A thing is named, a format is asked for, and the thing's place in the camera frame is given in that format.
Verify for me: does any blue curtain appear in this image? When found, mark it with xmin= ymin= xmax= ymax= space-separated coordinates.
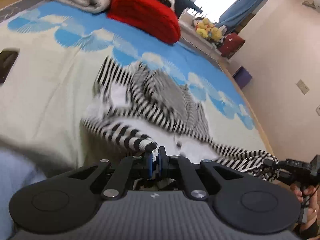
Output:
xmin=219 ymin=0 xmax=273 ymax=32

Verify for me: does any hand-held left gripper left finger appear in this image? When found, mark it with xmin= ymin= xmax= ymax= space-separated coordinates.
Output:
xmin=67 ymin=151 xmax=153 ymax=200

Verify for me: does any red cushion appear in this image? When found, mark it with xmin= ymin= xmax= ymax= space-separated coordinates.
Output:
xmin=220 ymin=32 xmax=246 ymax=58

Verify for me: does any black flat phone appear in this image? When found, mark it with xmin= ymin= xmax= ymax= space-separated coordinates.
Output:
xmin=0 ymin=48 xmax=20 ymax=85

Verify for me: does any black white striped hoodie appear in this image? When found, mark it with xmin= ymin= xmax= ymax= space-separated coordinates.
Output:
xmin=80 ymin=56 xmax=280 ymax=190

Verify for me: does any person's right hand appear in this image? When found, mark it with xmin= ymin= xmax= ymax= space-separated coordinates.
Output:
xmin=290 ymin=184 xmax=320 ymax=232

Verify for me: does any person's right forearm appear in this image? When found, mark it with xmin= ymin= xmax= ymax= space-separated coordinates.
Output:
xmin=297 ymin=224 xmax=320 ymax=240

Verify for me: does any light blue fleece clothing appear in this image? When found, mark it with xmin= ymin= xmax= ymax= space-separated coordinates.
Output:
xmin=0 ymin=140 xmax=50 ymax=240

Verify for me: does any purple box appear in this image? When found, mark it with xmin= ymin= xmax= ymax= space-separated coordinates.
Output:
xmin=232 ymin=66 xmax=252 ymax=89

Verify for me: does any blue fan-print bed sheet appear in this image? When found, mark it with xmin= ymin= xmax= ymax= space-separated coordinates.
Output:
xmin=0 ymin=0 xmax=267 ymax=180

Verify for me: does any white windowsill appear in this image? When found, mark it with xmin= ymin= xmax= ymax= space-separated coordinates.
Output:
xmin=179 ymin=20 xmax=233 ymax=63

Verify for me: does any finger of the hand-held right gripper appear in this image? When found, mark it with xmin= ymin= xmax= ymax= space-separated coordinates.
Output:
xmin=264 ymin=158 xmax=280 ymax=168

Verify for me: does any yellow plush toy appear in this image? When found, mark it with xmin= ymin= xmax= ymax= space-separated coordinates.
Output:
xmin=195 ymin=17 xmax=213 ymax=38
xmin=209 ymin=26 xmax=224 ymax=42

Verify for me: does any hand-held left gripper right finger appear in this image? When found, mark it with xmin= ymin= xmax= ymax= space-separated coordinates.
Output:
xmin=157 ymin=146 xmax=244 ymax=200

